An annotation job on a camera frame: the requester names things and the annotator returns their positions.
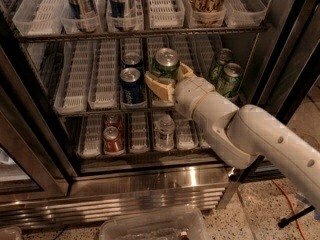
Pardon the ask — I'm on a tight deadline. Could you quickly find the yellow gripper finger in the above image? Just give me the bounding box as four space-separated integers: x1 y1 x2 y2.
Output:
145 71 175 101
177 63 196 82

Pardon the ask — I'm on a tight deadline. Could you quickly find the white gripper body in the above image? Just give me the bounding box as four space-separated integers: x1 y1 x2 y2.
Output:
174 77 215 118

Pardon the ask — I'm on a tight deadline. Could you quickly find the green soda can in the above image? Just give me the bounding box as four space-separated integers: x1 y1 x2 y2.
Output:
151 48 180 79

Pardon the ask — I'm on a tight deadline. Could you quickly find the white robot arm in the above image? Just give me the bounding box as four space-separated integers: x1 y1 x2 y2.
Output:
145 64 320 210

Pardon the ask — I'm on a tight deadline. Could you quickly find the front blue pepsi can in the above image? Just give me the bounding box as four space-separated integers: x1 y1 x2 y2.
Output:
120 68 144 104

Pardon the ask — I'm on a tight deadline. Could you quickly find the blue pepsi can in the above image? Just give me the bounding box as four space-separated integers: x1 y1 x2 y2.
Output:
121 52 143 71
120 68 144 104

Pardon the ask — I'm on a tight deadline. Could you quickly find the front right green can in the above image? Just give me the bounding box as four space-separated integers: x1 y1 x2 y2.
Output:
216 63 243 99

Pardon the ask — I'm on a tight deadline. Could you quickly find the rear right green can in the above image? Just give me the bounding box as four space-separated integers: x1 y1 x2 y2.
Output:
208 48 233 85

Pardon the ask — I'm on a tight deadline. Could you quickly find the rear blue pepsi can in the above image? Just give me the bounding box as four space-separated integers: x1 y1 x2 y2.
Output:
121 52 143 71

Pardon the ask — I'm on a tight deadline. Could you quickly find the rear red soda can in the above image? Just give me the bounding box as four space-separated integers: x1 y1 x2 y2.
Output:
104 114 123 132

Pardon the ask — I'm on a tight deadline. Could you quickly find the red soda can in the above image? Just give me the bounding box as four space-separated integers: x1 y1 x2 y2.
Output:
104 114 123 132
103 126 124 154

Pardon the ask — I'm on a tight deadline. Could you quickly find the gold lacroix can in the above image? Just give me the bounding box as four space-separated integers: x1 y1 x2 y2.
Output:
189 0 224 25

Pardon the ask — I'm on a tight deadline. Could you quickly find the front red soda can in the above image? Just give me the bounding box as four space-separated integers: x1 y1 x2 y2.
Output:
103 126 124 154

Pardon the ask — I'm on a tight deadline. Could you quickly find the stainless steel fridge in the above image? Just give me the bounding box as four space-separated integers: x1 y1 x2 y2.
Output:
0 0 320 230

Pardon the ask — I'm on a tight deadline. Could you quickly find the tall silver blue can right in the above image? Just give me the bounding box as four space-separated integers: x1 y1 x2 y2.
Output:
109 0 136 31

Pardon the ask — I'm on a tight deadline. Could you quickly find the tall silver blue can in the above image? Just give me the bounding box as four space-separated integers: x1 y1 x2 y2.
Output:
68 0 98 33
109 0 136 31

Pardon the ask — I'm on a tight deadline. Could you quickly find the open fridge glass door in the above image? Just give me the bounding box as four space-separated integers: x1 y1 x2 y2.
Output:
229 0 320 184

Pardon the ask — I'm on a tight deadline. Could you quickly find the tall silver blue can left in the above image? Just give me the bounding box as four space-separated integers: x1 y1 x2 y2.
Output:
68 0 98 33

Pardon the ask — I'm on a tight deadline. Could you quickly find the clear plastic water bottle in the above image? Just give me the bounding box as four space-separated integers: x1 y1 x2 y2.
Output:
155 114 175 151

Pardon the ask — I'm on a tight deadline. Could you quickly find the clear plastic bin on floor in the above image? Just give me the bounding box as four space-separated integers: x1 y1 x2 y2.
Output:
99 206 210 240

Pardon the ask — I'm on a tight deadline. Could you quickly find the black tripod leg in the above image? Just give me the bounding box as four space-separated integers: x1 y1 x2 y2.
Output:
278 206 315 228

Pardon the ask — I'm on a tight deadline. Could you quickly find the small clear container corner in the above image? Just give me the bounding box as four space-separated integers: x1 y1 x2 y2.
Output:
0 226 23 240

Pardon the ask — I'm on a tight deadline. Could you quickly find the top wire shelf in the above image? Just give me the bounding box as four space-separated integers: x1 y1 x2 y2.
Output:
15 24 270 43

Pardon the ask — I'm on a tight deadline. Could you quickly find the wire shelf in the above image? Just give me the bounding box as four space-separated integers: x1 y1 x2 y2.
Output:
55 101 174 117
15 24 270 43

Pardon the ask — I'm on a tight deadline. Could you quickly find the middle wire shelf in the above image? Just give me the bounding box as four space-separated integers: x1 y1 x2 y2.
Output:
55 101 174 117

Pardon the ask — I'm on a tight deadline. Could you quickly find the orange cable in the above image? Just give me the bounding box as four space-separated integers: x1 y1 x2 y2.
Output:
271 179 308 240

